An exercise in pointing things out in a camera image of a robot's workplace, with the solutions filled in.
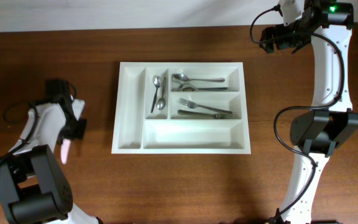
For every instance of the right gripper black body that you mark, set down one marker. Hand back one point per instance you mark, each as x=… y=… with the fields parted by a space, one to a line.
x=285 y=37

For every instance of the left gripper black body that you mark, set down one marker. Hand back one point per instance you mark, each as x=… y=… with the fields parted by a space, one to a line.
x=74 y=129

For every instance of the pink white spoon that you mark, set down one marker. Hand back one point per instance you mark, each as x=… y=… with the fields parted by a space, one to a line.
x=64 y=150

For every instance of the silver fork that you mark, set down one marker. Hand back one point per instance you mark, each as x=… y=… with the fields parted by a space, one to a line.
x=193 y=105
x=212 y=115

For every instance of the small silver teaspoon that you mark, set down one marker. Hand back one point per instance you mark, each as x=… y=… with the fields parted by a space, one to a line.
x=161 y=101

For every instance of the silver tablespoon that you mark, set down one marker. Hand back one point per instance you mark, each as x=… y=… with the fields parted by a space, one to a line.
x=183 y=79
x=189 y=87

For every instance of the small teaspoon dark handle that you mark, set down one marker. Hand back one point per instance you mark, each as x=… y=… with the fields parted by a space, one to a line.
x=157 y=83

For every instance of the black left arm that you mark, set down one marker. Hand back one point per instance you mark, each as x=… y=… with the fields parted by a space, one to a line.
x=33 y=188

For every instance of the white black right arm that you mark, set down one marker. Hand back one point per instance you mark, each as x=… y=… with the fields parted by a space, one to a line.
x=330 y=120

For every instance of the white plastic cutlery tray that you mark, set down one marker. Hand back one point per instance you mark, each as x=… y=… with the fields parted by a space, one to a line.
x=138 y=131

